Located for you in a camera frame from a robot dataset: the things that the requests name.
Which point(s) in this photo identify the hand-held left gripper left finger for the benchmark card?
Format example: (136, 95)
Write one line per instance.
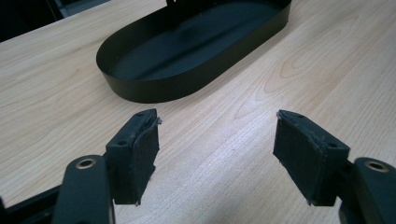
(130, 165)

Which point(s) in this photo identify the black oval metal tray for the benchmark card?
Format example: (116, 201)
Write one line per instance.
(162, 88)

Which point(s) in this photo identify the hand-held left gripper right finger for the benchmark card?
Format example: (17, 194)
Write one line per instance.
(303, 158)

